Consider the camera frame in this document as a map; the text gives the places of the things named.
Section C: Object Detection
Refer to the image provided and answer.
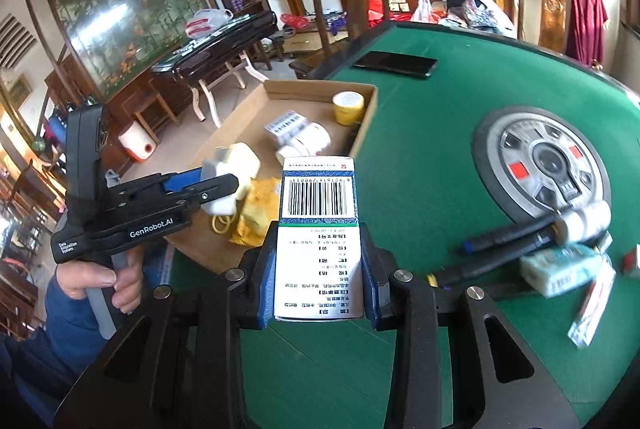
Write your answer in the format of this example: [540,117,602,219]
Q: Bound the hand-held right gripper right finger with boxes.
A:
[357,221,581,429]

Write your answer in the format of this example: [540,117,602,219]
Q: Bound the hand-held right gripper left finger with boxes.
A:
[55,220,281,429]

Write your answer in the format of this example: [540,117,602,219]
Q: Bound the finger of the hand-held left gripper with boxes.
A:
[184,175,240,211]
[162,166,206,191]

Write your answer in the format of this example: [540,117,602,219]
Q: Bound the white power adapter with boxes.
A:
[200,142,261,216]

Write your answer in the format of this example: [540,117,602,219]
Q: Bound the blue white medicine box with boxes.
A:
[272,155,363,322]

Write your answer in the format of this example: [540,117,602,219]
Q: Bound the brown cardboard box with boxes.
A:
[167,80,379,277]

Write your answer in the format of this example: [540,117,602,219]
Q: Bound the white pill bottle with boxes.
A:
[556,200,614,243]

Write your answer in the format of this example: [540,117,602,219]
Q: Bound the person's left forearm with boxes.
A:
[0,279,132,429]

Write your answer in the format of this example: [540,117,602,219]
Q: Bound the person's left hand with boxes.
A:
[55,253,145,316]

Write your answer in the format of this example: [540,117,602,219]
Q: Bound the yellow rubber bands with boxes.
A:
[211,214,239,238]

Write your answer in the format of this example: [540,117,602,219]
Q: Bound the yellow plastic bag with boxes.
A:
[229,178,283,247]

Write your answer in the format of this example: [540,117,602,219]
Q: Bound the white orange appliance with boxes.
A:
[118,120,155,163]

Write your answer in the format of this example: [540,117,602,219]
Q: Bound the wooden stool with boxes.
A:
[130,90,177,138]

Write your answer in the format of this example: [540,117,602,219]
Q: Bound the white barcode box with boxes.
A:
[264,108,308,146]

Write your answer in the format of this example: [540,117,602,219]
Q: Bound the black pen yellow tip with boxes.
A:
[427,234,557,288]

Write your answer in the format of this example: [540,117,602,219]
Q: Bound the black console table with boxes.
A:
[150,12,279,128]

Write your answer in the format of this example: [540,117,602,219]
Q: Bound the black pen blue tip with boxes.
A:
[460,213,566,256]

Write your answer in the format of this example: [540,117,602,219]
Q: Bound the yellow jar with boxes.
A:
[332,92,367,126]

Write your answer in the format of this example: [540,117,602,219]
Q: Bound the white red printed plastic bag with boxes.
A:
[186,8,234,41]

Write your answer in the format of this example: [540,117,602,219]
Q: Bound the flat cardboard carton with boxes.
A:
[282,30,327,60]

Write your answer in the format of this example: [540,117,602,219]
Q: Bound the light blue tissue pack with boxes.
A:
[519,243,609,299]

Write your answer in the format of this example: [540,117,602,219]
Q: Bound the round table control panel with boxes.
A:
[472,106,612,230]

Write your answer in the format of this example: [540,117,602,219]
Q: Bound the black smartphone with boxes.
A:
[352,50,439,81]

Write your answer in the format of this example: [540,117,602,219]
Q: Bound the slim white red box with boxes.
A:
[567,254,619,349]

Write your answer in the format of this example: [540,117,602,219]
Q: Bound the small white plastic bag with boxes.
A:
[411,0,436,23]

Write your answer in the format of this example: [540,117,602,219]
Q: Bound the patterned cloth bag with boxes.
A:
[439,0,516,37]

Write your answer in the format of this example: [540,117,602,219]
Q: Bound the carved back wooden chair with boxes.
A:
[510,0,573,56]

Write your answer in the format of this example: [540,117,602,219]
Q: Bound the dark red cloth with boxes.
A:
[565,0,610,66]

